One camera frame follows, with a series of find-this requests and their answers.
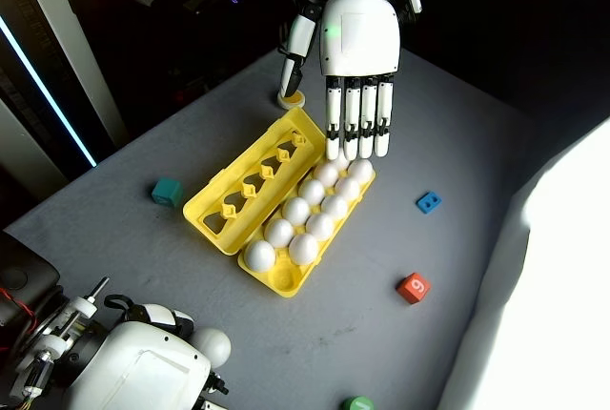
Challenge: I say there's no green letter cylinder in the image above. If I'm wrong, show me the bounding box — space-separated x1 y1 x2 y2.
340 395 374 410

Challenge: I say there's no yellow egg carton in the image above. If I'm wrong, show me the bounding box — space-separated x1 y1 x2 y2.
182 105 377 299

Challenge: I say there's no teal cube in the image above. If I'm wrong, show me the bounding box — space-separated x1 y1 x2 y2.
151 177 185 209

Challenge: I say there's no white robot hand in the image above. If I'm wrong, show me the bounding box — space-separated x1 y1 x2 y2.
278 0 402 162
64 294 231 410

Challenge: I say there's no red number cube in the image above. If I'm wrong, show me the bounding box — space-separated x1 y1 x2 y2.
396 272 432 306

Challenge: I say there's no cyan light strip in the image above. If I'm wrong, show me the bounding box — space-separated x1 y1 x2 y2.
0 13 98 169

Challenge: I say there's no white frame post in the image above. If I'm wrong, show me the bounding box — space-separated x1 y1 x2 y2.
0 97 68 201
11 0 131 144

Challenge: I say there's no grey table cloth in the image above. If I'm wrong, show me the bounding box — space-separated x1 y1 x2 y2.
2 45 542 410

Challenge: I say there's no blue block with two holes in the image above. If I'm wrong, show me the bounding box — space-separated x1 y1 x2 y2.
416 191 443 215

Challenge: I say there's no white disc with yellow button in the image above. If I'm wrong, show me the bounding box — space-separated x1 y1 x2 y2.
276 90 306 111

